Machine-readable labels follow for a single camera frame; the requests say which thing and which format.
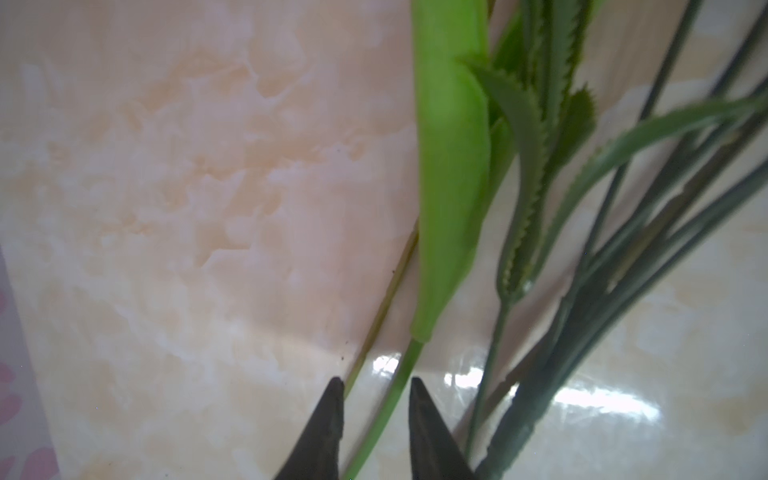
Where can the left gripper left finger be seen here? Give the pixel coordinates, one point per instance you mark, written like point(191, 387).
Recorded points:
point(316, 452)

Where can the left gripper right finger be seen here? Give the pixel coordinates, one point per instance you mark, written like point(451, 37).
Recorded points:
point(434, 454)

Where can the blue rose bouquet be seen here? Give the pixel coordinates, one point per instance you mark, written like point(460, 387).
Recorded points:
point(613, 273)

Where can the small blue tulip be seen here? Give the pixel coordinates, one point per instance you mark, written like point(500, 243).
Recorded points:
point(454, 173)

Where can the orange flower stem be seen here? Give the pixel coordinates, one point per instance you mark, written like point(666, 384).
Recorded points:
point(382, 311)

